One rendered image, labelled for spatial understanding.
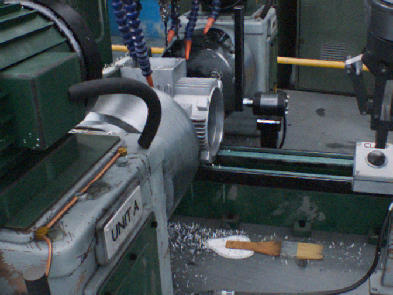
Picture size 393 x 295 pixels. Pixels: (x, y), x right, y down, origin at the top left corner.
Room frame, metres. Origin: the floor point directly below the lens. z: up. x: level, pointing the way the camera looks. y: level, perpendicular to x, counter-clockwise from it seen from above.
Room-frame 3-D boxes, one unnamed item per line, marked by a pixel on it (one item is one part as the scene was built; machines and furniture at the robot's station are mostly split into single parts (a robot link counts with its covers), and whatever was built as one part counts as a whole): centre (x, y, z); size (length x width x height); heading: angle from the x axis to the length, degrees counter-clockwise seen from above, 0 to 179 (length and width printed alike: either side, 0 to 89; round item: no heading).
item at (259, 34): (1.69, -0.12, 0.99); 0.35 x 0.31 x 0.37; 163
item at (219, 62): (1.44, -0.05, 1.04); 0.41 x 0.25 x 0.25; 163
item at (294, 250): (0.89, -0.15, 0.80); 0.21 x 0.05 x 0.01; 76
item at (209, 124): (1.12, 0.05, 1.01); 0.20 x 0.19 x 0.19; 73
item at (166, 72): (1.13, 0.09, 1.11); 0.12 x 0.11 x 0.07; 73
